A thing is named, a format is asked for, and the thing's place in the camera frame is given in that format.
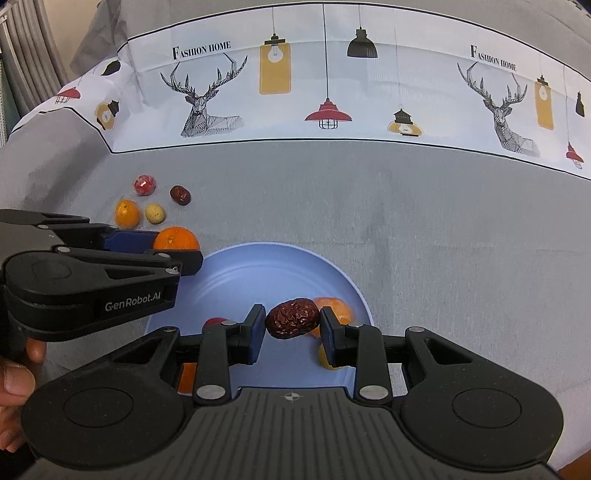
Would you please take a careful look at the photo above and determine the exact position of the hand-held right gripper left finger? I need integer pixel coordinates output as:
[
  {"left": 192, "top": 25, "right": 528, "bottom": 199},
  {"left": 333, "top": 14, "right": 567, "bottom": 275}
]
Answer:
[{"left": 108, "top": 303, "right": 267, "bottom": 408}]

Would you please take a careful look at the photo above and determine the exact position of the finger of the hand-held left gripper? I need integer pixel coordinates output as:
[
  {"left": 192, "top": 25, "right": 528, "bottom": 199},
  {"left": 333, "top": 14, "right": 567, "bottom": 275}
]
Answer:
[
  {"left": 0, "top": 209, "right": 158, "bottom": 254},
  {"left": 52, "top": 244, "right": 204, "bottom": 281}
]

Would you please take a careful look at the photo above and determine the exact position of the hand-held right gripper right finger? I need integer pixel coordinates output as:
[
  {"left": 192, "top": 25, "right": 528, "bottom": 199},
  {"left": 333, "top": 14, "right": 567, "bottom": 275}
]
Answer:
[{"left": 320, "top": 306, "right": 468, "bottom": 408}]

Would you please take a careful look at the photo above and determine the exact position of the yellow-green plum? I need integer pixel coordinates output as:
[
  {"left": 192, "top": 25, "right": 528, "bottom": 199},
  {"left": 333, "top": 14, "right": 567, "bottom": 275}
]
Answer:
[{"left": 318, "top": 343, "right": 343, "bottom": 371}]

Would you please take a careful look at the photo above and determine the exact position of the orange mandarin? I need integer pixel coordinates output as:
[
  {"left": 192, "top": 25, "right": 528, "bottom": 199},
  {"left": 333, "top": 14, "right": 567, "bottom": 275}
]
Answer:
[
  {"left": 114, "top": 199, "right": 141, "bottom": 229},
  {"left": 152, "top": 226, "right": 201, "bottom": 253},
  {"left": 177, "top": 362, "right": 199, "bottom": 396}
]

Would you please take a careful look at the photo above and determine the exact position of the light blue plate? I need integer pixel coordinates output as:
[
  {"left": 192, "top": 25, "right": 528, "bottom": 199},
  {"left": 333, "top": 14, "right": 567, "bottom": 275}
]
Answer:
[{"left": 144, "top": 242, "right": 373, "bottom": 398}]

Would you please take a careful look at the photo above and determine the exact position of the person's left hand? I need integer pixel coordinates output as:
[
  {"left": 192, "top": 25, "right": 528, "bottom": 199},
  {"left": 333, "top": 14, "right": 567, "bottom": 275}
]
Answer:
[{"left": 0, "top": 340, "right": 47, "bottom": 455}]

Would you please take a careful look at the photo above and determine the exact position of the white slatted rack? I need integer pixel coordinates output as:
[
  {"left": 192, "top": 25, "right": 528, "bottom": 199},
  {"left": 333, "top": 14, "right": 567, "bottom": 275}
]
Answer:
[{"left": 0, "top": 0, "right": 71, "bottom": 117}]

